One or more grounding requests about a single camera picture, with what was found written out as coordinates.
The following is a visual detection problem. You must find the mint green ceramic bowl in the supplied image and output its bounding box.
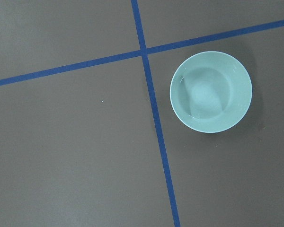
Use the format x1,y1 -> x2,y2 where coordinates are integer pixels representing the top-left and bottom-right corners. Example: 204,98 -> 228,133
169,51 -> 252,133

